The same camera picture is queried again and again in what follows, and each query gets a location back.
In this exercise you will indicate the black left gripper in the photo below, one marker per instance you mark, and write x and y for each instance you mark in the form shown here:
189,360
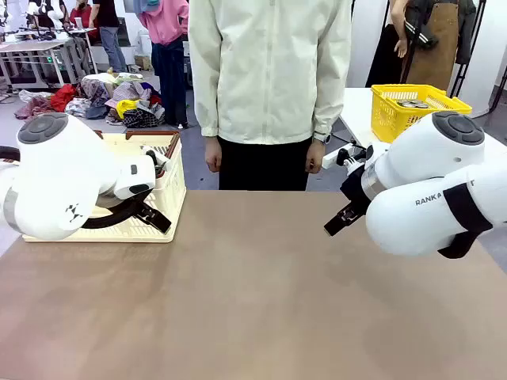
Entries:
142,200

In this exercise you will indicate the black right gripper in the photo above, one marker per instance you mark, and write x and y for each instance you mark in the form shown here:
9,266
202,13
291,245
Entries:
356,188

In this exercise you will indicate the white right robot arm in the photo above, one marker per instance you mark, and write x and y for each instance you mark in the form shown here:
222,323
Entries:
420,158

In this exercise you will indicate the person's right forearm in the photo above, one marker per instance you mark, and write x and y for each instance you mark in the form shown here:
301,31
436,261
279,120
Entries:
208,111

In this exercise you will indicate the person's left forearm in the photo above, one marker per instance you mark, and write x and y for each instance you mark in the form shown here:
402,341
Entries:
328,111

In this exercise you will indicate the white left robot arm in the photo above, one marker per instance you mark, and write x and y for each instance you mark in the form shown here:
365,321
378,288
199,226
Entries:
59,166

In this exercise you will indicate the cream plastic shopping basket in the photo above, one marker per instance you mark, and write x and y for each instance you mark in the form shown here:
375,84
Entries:
170,190

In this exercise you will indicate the yellow plastic basket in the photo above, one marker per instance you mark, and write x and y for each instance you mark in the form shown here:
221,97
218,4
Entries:
392,115

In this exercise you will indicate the person's left hand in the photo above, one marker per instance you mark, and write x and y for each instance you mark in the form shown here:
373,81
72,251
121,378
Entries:
316,158

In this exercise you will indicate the person's right hand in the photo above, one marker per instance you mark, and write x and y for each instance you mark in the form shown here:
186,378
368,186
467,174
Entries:
214,156

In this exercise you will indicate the grey wristwatch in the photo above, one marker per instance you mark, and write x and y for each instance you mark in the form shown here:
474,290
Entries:
321,138

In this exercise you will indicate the white side table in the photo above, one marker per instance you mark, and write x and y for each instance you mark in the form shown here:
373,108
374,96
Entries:
358,115

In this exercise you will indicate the yellow cloth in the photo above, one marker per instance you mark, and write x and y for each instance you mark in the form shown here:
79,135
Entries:
126,107

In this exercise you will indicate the silver-topped drink can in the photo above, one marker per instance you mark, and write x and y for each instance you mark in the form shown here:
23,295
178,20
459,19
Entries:
406,104
421,105

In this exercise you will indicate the pile of mixed clothes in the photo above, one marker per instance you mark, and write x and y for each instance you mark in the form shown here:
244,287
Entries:
107,93

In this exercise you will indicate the red cloth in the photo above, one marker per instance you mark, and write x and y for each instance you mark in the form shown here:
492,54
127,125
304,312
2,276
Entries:
63,97

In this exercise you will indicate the cardboard box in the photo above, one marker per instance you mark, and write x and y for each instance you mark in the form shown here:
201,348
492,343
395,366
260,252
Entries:
143,62

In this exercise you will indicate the person in cream jacket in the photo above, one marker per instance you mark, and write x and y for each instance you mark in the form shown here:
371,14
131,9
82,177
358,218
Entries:
269,71

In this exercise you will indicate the person in pink jacket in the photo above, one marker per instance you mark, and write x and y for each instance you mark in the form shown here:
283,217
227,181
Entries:
166,47

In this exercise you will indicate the person in black shirt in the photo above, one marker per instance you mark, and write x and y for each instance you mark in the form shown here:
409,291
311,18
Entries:
111,31

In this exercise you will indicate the person in brown apron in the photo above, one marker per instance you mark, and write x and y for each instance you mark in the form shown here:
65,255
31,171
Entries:
435,43

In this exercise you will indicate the black metal stand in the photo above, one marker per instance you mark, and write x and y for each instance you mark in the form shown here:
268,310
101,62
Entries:
469,47

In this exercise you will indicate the pale paper cup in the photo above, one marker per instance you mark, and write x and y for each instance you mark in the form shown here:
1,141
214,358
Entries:
77,23

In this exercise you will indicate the grey background work table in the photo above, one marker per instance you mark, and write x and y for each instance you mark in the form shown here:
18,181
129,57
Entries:
35,45

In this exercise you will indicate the person in red top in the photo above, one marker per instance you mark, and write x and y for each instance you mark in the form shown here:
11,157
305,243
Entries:
83,12

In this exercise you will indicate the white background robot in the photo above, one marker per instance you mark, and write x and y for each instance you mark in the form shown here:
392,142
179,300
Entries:
55,12

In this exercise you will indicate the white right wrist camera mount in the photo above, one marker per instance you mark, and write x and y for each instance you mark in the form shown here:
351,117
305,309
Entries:
348,156

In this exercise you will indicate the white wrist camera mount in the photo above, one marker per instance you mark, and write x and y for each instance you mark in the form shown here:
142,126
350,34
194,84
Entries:
152,156
348,156

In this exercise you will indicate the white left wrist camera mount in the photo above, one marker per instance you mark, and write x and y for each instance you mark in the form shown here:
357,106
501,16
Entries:
152,156

